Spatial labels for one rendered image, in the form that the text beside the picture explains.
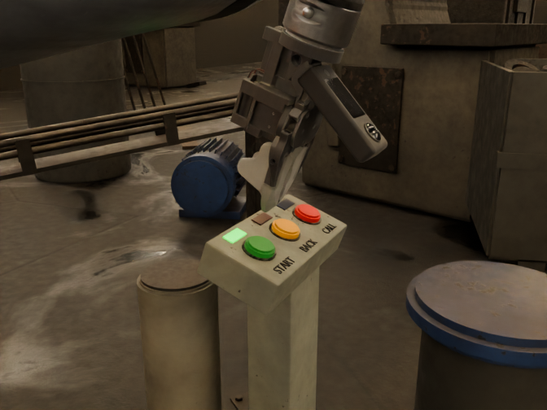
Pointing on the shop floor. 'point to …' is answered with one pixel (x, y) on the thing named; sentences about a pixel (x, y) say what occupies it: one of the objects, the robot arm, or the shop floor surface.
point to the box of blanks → (510, 163)
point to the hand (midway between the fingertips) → (273, 204)
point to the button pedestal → (277, 303)
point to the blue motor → (210, 181)
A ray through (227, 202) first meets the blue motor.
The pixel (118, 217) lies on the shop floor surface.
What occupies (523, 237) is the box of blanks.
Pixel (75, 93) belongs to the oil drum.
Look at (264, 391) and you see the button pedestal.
